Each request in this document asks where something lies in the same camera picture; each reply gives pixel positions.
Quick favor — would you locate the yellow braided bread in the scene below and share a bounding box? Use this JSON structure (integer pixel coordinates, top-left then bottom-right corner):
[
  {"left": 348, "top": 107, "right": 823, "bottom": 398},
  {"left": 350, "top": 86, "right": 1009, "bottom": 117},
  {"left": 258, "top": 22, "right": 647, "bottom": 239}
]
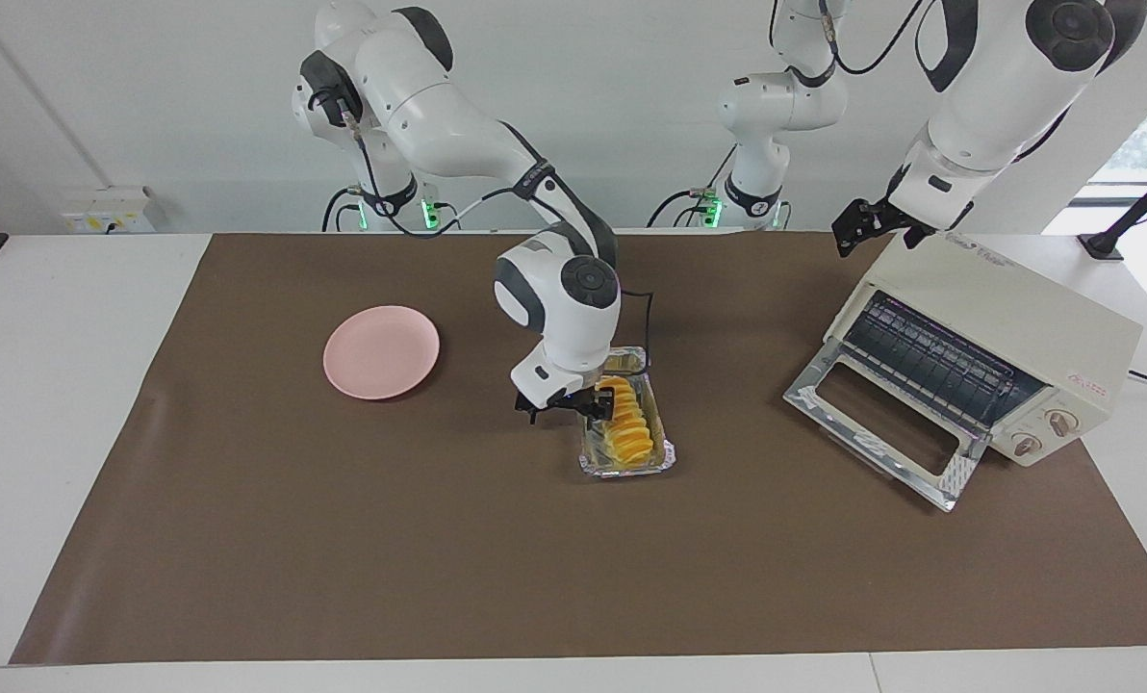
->
[{"left": 594, "top": 375, "right": 654, "bottom": 464}]

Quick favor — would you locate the aluminium foil tray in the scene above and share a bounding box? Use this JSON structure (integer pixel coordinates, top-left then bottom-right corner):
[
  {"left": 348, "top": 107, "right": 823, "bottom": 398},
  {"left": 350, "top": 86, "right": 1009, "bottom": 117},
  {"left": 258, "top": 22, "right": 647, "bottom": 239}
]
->
[{"left": 577, "top": 346, "right": 679, "bottom": 480}]

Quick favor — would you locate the cream toaster oven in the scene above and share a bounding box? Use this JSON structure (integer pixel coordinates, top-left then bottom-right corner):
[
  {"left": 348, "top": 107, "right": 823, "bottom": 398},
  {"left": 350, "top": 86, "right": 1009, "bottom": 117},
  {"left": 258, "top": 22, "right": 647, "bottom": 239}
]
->
[{"left": 823, "top": 231, "right": 1145, "bottom": 470}]

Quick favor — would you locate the glass oven door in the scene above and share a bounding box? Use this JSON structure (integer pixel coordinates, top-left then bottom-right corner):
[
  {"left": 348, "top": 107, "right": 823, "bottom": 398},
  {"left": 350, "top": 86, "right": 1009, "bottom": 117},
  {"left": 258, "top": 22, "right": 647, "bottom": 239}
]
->
[{"left": 782, "top": 339, "right": 991, "bottom": 514}]

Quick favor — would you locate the pink round plate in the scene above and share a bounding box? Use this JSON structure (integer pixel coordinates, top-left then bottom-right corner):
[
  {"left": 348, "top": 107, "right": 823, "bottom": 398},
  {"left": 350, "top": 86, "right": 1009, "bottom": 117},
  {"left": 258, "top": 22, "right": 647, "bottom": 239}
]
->
[{"left": 322, "top": 305, "right": 442, "bottom": 401}]

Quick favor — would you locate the brown table mat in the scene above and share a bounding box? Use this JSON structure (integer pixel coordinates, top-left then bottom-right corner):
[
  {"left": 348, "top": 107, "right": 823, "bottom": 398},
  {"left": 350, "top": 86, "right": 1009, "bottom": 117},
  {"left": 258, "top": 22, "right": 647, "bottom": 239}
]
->
[{"left": 9, "top": 231, "right": 1147, "bottom": 667}]

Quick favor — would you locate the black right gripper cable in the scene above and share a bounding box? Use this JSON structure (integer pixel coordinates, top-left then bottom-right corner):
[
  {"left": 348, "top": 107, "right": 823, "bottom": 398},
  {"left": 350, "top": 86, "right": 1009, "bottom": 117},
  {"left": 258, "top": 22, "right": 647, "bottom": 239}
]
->
[{"left": 620, "top": 288, "right": 654, "bottom": 374}]

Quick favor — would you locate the wire oven rack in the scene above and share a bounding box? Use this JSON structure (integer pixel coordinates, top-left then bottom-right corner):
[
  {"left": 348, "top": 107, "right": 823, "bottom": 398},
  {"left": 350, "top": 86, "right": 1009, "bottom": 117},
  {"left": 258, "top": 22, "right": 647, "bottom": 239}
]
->
[{"left": 842, "top": 291, "right": 1042, "bottom": 430}]

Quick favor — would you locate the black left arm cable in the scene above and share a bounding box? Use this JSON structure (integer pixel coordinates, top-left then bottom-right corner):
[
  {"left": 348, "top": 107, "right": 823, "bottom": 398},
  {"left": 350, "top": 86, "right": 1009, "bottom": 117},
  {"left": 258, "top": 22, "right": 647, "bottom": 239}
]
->
[{"left": 819, "top": 0, "right": 924, "bottom": 76}]

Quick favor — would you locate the black left base cable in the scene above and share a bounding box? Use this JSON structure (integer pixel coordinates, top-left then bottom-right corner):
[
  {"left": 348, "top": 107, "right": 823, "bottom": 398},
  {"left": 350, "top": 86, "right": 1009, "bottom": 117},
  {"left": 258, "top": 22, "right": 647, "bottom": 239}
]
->
[{"left": 645, "top": 144, "right": 738, "bottom": 230}]

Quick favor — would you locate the black base cable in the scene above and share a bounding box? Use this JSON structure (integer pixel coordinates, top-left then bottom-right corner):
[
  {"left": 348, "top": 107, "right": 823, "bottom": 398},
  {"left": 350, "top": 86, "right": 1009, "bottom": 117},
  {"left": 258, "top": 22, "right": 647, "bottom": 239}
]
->
[
  {"left": 645, "top": 144, "right": 738, "bottom": 230},
  {"left": 320, "top": 186, "right": 365, "bottom": 233}
]

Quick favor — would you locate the black camera stand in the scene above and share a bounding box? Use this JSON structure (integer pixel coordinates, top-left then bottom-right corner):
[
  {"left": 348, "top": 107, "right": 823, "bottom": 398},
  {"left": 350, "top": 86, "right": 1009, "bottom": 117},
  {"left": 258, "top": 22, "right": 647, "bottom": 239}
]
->
[{"left": 1078, "top": 154, "right": 1147, "bottom": 262}]

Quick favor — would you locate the black right base cable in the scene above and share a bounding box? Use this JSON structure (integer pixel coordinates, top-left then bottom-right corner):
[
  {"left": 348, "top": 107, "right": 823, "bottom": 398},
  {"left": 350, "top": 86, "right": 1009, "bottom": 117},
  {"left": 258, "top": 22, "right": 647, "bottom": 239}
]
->
[{"left": 320, "top": 186, "right": 365, "bottom": 233}]

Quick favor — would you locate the white wall socket box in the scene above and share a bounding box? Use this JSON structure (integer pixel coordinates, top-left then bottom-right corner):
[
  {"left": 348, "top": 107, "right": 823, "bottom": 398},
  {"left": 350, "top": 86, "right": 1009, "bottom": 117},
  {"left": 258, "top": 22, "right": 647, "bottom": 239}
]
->
[{"left": 60, "top": 186, "right": 157, "bottom": 235}]

